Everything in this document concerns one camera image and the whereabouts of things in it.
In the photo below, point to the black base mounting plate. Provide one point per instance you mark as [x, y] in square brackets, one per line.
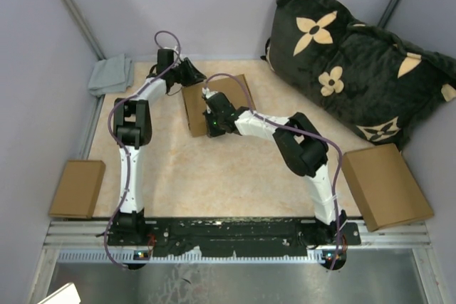
[241, 237]

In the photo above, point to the aluminium rail frame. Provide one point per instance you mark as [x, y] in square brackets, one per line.
[74, 241]

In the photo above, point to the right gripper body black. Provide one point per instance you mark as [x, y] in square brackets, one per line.
[214, 124]

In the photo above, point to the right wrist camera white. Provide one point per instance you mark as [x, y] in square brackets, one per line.
[207, 93]

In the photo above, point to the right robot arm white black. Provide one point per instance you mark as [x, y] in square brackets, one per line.
[302, 148]

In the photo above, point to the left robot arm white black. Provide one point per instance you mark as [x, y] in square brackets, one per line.
[130, 125]

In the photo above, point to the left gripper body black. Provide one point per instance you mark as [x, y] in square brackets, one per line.
[177, 72]

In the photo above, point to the black floral plush pillow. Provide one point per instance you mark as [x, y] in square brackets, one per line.
[378, 85]

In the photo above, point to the grey folded cloth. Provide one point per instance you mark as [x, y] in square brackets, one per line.
[113, 75]

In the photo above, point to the folded cardboard box left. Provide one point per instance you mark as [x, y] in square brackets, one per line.
[78, 189]

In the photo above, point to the brown cardboard box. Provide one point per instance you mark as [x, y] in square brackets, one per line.
[233, 93]

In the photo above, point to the folded cardboard box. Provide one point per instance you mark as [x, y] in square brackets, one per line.
[383, 188]
[78, 189]

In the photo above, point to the folded cardboard box right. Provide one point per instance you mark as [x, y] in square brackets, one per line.
[383, 188]

